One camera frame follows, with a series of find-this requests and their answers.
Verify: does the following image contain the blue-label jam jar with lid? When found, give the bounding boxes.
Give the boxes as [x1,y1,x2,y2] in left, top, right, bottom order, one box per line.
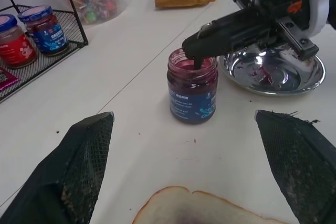
[17,5,70,57]

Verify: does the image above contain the pink snack packet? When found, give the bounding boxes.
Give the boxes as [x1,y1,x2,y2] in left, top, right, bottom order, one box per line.
[0,66,20,92]

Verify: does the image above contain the black wire rack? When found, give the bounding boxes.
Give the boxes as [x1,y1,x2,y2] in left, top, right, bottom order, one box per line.
[0,0,89,104]

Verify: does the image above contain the metal spoon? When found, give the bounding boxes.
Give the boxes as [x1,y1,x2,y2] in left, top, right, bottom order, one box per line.
[193,23,214,70]

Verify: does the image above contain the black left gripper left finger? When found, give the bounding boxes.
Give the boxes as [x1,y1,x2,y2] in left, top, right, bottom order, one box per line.
[0,111,115,224]

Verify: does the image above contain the open blue-label jam jar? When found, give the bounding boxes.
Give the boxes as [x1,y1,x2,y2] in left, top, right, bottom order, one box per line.
[166,48,219,125]

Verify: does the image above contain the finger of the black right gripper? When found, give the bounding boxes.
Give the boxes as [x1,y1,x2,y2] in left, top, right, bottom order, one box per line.
[182,20,286,59]
[201,5,279,36]

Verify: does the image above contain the red-label jam jar with lid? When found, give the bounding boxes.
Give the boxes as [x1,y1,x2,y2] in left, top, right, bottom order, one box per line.
[0,14,37,68]

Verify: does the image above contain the stainless steel plate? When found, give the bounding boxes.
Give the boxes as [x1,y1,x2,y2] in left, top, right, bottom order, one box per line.
[219,45,327,97]

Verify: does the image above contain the white bread slice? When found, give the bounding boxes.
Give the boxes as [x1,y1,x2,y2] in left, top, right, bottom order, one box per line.
[131,185,291,224]

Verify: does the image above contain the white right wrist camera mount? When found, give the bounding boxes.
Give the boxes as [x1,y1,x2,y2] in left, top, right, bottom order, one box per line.
[282,0,336,37]

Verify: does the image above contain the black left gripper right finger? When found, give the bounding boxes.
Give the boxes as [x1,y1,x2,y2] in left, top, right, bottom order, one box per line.
[254,109,336,224]

